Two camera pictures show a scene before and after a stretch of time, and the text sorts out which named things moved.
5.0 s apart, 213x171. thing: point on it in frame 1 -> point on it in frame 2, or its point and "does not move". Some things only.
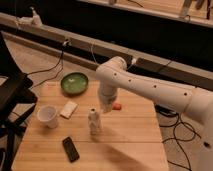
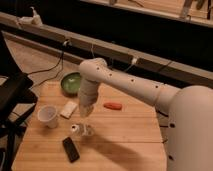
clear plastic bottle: x=93 y=120 -> x=83 y=129
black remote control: x=70 y=149 does not move
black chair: x=16 y=101 does not move
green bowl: x=74 y=84 does not move
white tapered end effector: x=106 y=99 -> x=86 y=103
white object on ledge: x=30 y=21 does not move
